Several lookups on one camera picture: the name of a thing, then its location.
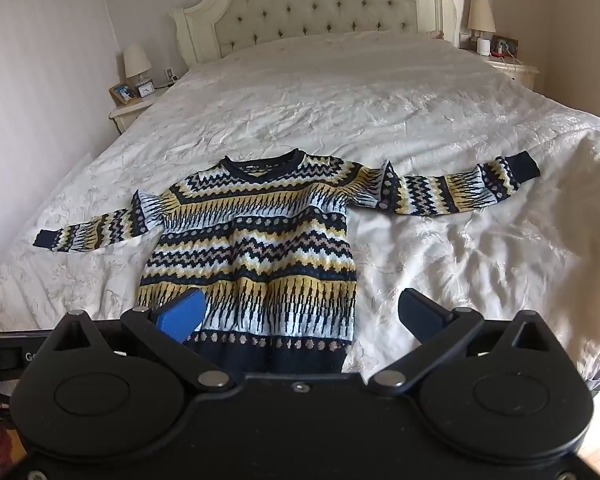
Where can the table lamp with cream shade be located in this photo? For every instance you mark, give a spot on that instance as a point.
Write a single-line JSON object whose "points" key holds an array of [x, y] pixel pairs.
{"points": [[137, 60], [481, 15]]}

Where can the white cylinder device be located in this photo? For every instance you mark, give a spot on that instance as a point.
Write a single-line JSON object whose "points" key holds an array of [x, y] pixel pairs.
{"points": [[483, 46]]}

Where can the wooden picture frame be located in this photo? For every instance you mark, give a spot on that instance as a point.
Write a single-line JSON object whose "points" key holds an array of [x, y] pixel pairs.
{"points": [[120, 93]]}

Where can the cream nightstand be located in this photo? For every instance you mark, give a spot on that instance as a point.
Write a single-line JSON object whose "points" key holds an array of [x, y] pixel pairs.
{"points": [[132, 110], [517, 70]]}

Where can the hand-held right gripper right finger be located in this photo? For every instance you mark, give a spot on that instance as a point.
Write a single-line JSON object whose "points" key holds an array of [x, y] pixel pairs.
{"points": [[420, 312]]}

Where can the navy yellow patterned knit sweater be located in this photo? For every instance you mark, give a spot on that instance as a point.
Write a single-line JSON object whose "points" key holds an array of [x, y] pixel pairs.
{"points": [[260, 255]]}

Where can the cream tufted bed headboard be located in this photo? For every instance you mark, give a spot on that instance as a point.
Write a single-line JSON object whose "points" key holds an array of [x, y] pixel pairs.
{"points": [[315, 5]]}

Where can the small alarm clock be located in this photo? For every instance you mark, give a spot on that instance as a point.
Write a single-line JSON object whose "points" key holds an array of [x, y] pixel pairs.
{"points": [[145, 89]]}

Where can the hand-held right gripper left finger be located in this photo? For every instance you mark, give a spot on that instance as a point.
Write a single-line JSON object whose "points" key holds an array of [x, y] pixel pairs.
{"points": [[182, 317]]}

